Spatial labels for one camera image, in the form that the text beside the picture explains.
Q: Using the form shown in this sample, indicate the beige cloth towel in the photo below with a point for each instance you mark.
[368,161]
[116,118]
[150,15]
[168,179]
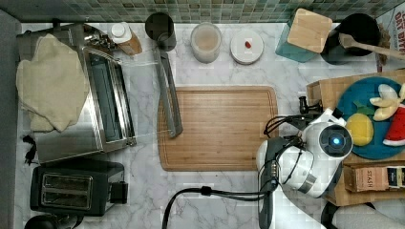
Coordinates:
[52,86]

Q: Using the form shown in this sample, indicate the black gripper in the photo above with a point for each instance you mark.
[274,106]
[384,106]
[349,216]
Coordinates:
[305,108]

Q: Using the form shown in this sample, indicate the black utensil pot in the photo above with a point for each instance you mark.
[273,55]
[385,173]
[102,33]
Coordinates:
[362,28]

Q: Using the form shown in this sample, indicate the white capped bottle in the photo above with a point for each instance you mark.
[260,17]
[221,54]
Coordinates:
[125,38]

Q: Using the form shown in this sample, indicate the wooden spoon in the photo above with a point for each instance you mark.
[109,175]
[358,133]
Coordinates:
[347,41]

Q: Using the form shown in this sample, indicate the clear cereal jar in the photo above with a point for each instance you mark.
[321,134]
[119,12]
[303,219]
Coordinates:
[206,39]

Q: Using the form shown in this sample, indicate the brown tea box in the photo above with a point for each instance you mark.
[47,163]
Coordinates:
[364,179]

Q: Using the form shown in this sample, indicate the stainless toaster oven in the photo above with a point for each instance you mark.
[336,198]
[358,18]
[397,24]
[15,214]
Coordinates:
[110,117]

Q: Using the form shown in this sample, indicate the yellow plush lemon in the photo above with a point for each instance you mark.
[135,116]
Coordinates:
[361,129]

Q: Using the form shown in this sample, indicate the white round lid container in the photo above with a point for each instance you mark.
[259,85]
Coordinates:
[246,47]

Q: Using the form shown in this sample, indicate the plush peeled banana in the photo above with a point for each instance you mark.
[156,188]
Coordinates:
[388,101]

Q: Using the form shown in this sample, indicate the plush watermelon slice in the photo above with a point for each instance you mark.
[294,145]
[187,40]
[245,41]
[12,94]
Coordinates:
[396,133]

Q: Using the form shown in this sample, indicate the large bamboo cutting board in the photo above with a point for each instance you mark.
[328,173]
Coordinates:
[223,128]

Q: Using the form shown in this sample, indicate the dark cylindrical cup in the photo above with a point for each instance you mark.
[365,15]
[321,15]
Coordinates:
[159,27]

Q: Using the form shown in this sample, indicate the blue round plate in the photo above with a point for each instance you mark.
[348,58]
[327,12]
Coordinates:
[362,91]

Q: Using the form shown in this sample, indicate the teal box with bamboo lid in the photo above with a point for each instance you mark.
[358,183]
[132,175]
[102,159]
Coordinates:
[304,36]

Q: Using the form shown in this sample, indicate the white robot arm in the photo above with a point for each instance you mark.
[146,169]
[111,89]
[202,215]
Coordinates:
[309,163]

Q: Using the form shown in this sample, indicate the bamboo drawer cabinet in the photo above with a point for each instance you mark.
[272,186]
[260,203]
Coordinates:
[329,92]

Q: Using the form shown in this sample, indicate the black toaster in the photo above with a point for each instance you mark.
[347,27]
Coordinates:
[83,187]

